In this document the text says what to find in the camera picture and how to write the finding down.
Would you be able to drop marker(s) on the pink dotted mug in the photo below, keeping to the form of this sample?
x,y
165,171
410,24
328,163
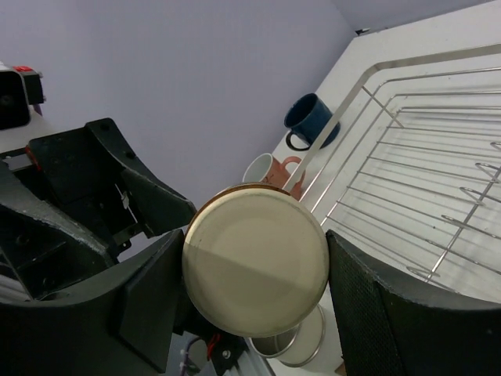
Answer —
x,y
267,169

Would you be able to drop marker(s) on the chrome wire dish rack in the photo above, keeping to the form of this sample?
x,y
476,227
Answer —
x,y
413,179

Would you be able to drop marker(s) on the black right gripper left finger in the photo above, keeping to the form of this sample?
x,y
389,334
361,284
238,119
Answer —
x,y
118,322

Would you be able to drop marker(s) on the cream brown cup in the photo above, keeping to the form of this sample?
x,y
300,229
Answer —
x,y
255,261
297,346

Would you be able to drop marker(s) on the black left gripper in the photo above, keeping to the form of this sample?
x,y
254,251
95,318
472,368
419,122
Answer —
x,y
59,219

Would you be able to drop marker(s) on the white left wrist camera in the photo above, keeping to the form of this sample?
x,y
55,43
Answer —
x,y
21,89

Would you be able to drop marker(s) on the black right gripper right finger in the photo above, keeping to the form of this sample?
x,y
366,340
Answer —
x,y
393,324

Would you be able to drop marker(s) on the dark blue mug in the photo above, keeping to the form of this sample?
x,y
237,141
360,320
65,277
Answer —
x,y
306,119

